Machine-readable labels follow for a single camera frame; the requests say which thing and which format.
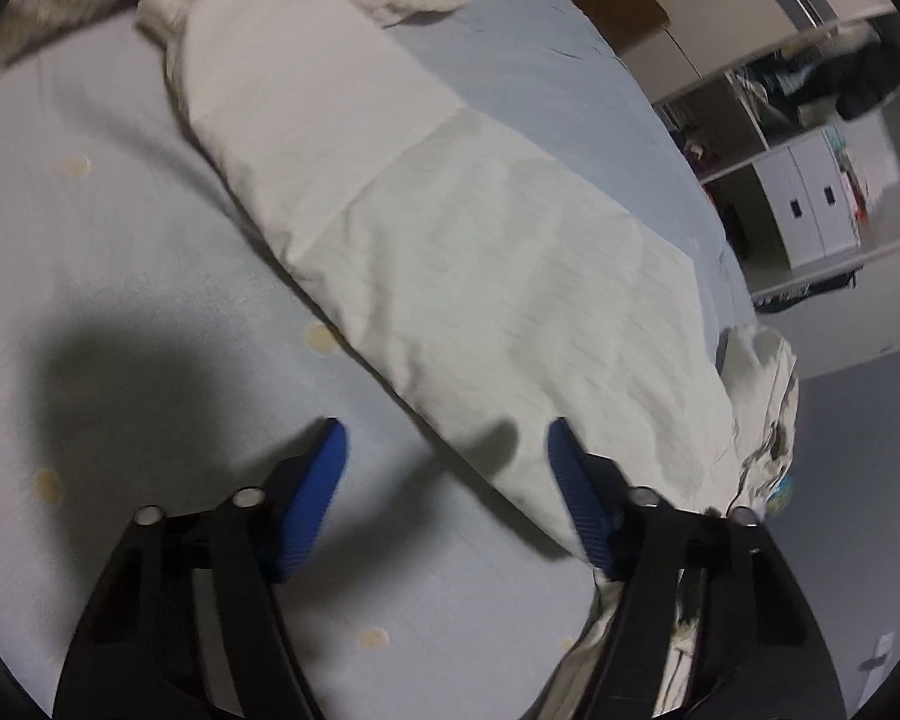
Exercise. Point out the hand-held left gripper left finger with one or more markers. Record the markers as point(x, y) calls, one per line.
point(313, 499)

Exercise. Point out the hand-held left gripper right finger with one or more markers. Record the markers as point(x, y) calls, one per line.
point(577, 499)

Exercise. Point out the white jacket with brown lining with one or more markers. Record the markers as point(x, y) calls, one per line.
point(457, 240)

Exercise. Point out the dark clothes pile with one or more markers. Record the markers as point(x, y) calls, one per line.
point(870, 75)

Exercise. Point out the blue globe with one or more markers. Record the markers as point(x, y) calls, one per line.
point(781, 495)

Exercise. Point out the bed with light blue sheet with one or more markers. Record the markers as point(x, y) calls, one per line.
point(157, 277)

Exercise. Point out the white drawer box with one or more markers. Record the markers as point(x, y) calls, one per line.
point(810, 202)

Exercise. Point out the white open shelf unit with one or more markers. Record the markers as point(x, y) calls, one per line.
point(727, 120)

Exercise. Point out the white wardrobe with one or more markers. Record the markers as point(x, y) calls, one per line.
point(720, 0)

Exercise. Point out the white wall socket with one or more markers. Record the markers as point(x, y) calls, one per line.
point(879, 652)

